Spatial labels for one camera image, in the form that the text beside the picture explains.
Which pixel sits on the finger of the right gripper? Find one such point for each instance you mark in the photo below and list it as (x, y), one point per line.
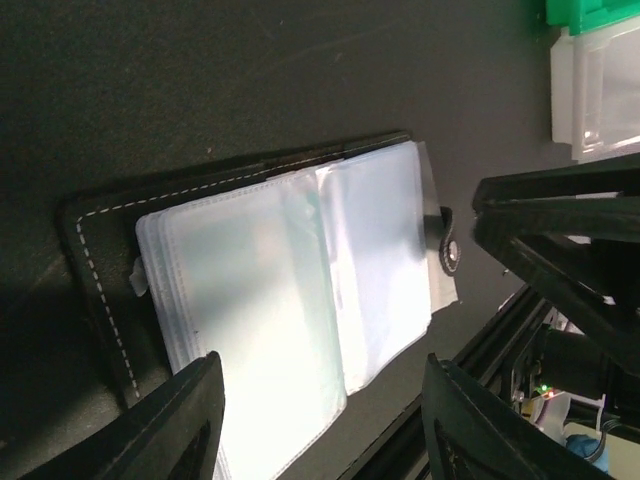
(573, 235)

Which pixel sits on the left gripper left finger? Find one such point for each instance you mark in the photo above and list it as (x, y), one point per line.
(172, 433)

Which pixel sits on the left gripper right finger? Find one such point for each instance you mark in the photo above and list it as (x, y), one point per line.
(472, 434)

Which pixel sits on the black card holder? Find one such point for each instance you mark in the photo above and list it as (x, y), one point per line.
(307, 273)

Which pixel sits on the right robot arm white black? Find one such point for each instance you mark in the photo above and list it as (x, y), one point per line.
(573, 362)

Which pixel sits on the white translucent bin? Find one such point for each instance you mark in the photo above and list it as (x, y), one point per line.
(595, 91)

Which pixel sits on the green bin middle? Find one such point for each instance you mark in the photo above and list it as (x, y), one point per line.
(583, 16)

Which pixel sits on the black aluminium rail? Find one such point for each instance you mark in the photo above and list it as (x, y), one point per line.
(400, 452)

